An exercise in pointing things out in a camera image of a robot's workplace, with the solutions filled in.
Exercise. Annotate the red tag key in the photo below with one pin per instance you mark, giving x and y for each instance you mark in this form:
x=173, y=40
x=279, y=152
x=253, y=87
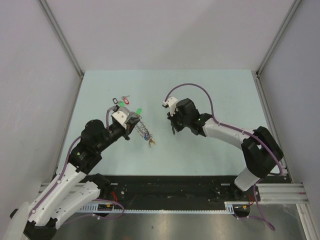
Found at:
x=125, y=99

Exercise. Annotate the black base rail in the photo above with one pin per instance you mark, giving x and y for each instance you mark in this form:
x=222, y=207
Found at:
x=155, y=190

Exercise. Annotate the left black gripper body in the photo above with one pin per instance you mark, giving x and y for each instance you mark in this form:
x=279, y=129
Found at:
x=113, y=133

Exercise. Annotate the green tag key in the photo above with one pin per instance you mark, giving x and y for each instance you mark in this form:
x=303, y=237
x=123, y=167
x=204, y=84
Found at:
x=139, y=111
x=121, y=103

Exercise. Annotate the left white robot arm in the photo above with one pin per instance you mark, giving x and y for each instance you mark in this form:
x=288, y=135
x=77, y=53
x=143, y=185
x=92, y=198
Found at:
x=41, y=219

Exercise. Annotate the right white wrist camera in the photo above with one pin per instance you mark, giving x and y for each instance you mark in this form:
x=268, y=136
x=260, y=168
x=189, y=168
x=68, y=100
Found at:
x=170, y=104

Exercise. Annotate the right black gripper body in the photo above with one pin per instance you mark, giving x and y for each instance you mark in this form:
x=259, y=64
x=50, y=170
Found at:
x=179, y=122

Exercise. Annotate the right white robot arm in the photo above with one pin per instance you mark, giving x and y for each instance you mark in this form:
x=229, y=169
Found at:
x=260, y=150

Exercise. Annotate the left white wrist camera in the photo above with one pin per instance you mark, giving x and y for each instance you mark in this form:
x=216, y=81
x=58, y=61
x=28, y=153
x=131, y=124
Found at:
x=121, y=116

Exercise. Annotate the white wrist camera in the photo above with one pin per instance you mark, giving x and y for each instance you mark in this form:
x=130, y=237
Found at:
x=121, y=116
x=170, y=104

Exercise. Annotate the metal disc keyring organiser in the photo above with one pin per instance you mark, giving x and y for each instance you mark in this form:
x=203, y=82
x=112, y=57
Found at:
x=142, y=129

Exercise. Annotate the green tag key lower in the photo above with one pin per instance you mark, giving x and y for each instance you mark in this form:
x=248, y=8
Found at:
x=139, y=111

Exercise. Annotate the green tag key upper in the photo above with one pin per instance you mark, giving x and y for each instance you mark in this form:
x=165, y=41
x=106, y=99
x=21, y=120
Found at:
x=121, y=103

